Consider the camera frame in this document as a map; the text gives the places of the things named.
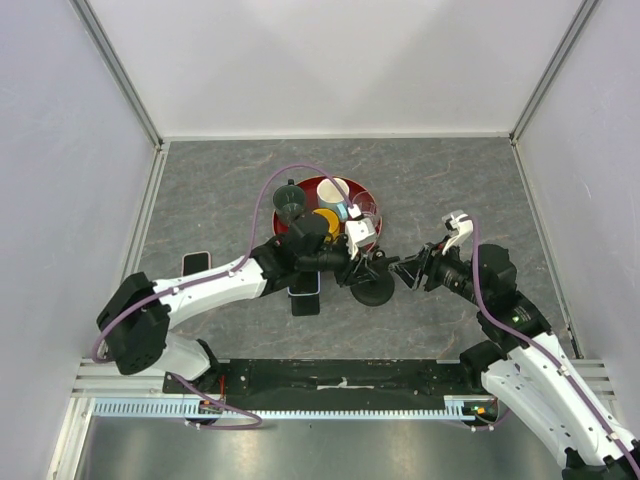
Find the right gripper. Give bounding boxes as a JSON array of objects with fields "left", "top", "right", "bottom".
[{"left": 388, "top": 234, "right": 489, "bottom": 307}]

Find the black round-base phone stand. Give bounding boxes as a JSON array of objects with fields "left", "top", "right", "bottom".
[{"left": 349, "top": 270, "right": 395, "bottom": 307}]

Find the blue case phone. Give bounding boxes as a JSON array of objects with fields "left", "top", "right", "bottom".
[{"left": 287, "top": 272, "right": 320, "bottom": 297}]

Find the beige case phone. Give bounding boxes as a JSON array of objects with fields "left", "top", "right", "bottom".
[{"left": 181, "top": 251, "right": 211, "bottom": 276}]

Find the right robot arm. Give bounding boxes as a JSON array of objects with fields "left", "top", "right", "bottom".
[{"left": 390, "top": 244, "right": 639, "bottom": 479}]

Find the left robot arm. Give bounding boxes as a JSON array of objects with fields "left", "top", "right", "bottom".
[{"left": 93, "top": 213, "right": 395, "bottom": 393}]

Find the black folding phone stand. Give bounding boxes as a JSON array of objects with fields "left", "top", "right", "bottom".
[{"left": 290, "top": 295, "right": 320, "bottom": 317}]

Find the clear glass cup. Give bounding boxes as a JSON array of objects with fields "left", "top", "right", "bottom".
[{"left": 352, "top": 191, "right": 380, "bottom": 225}]

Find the yellow mug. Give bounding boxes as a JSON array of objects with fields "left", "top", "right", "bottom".
[{"left": 311, "top": 208, "right": 341, "bottom": 245}]

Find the light blue mug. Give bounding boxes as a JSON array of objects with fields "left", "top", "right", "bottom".
[{"left": 316, "top": 177, "right": 350, "bottom": 222}]

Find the dark green mug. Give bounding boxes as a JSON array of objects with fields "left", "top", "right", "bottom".
[{"left": 272, "top": 179, "right": 307, "bottom": 226}]

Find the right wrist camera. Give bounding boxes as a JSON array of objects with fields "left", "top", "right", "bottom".
[{"left": 441, "top": 210, "right": 474, "bottom": 255}]

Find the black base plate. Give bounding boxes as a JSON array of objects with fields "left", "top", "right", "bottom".
[{"left": 194, "top": 359, "right": 488, "bottom": 412}]

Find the slotted cable duct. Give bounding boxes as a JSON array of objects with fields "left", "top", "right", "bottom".
[{"left": 93, "top": 398, "right": 498, "bottom": 421}]

